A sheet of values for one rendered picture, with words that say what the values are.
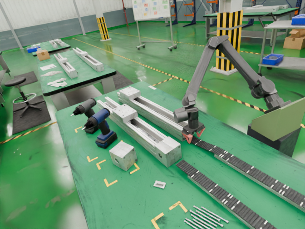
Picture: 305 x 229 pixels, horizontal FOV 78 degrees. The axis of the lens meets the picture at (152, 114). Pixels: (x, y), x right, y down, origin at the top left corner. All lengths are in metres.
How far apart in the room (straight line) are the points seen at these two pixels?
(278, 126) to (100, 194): 0.93
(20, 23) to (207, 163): 15.20
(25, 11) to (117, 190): 15.07
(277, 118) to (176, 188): 0.60
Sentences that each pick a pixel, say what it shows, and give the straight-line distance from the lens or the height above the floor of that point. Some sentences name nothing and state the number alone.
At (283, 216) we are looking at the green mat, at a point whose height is 0.78.
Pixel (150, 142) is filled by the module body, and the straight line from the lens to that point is 1.01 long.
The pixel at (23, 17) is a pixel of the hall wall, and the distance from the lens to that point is 15.65.
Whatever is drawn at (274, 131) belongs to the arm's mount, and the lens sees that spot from 1.15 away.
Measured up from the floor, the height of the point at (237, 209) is 0.81.
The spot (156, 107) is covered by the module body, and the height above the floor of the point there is 0.86.
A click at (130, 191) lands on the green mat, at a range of 0.93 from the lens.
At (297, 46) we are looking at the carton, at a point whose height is 0.06.
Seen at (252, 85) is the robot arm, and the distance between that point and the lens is 1.23.
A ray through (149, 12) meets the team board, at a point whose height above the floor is 1.14.
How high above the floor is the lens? 1.51
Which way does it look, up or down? 31 degrees down
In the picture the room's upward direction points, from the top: 10 degrees counter-clockwise
